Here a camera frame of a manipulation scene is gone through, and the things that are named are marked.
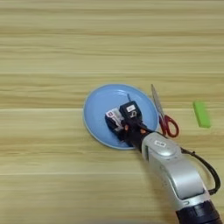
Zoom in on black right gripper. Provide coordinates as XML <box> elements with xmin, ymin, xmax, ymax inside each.
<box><xmin>104</xmin><ymin>116</ymin><xmax>152</xmax><ymax>151</ymax></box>

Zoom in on green rectangular block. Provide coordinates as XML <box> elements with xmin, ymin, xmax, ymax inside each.
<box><xmin>192</xmin><ymin>101</ymin><xmax>212</xmax><ymax>129</ymax></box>

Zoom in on round blue plate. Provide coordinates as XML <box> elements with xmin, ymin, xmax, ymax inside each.
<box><xmin>82</xmin><ymin>83</ymin><xmax>160</xmax><ymax>151</ymax></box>

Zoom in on red handled scissors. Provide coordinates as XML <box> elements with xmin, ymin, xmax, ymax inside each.
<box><xmin>150</xmin><ymin>84</ymin><xmax>180</xmax><ymax>138</ymax></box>

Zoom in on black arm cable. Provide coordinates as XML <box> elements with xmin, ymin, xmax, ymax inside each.
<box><xmin>180</xmin><ymin>147</ymin><xmax>221</xmax><ymax>196</ymax></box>

